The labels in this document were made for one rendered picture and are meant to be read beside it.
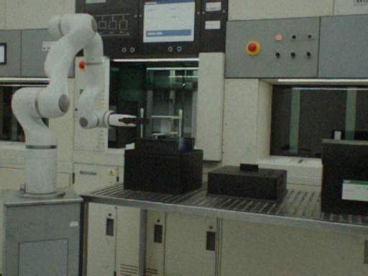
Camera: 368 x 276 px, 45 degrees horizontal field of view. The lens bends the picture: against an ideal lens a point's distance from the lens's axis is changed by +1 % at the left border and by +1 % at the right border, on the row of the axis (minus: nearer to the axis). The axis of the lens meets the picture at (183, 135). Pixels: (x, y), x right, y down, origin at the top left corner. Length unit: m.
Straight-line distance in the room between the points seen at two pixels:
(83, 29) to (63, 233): 0.83
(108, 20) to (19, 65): 0.63
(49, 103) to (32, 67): 1.03
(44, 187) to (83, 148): 0.81
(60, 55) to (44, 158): 0.42
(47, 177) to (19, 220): 0.19
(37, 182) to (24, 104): 0.30
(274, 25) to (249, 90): 0.32
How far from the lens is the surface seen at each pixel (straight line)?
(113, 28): 2.48
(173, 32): 2.32
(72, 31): 1.91
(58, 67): 1.84
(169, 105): 3.21
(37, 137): 1.77
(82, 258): 1.89
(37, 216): 1.74
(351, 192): 1.67
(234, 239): 2.26
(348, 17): 2.16
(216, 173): 1.81
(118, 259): 2.55
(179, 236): 2.36
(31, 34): 2.77
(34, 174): 1.79
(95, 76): 2.09
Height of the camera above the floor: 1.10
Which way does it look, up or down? 3 degrees down
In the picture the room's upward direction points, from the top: 2 degrees clockwise
